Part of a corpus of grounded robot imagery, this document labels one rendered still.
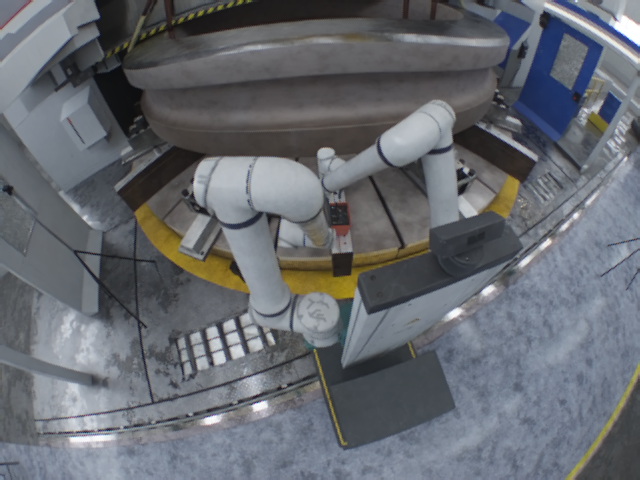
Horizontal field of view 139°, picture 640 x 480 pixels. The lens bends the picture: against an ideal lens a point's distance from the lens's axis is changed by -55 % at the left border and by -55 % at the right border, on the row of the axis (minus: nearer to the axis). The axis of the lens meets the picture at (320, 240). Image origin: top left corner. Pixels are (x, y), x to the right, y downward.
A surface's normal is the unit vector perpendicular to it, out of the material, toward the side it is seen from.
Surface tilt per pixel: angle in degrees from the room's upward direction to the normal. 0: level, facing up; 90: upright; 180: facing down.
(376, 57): 90
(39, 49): 90
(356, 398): 0
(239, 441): 0
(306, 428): 0
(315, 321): 9
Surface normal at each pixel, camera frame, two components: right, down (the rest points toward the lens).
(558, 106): -0.92, 0.37
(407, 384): -0.06, -0.52
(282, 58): -0.04, 0.85
